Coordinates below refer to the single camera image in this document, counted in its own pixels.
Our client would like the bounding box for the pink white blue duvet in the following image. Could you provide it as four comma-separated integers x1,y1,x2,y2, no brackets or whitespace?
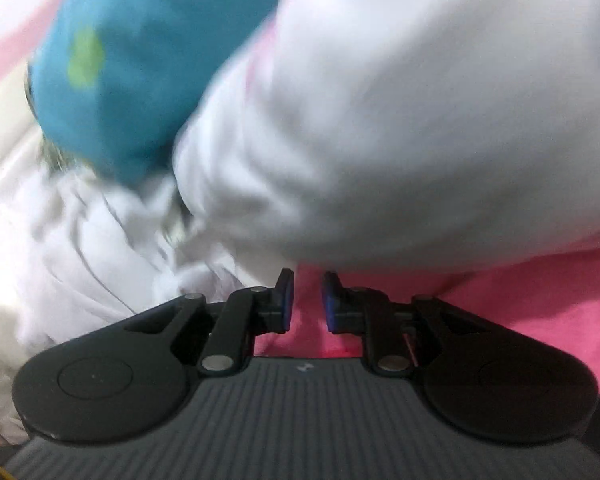
29,0,600,270

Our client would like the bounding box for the white shirt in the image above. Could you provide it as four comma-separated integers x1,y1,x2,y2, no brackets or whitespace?
0,128,285,443

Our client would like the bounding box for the pink floral bed blanket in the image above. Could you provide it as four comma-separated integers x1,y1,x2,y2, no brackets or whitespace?
0,0,600,396

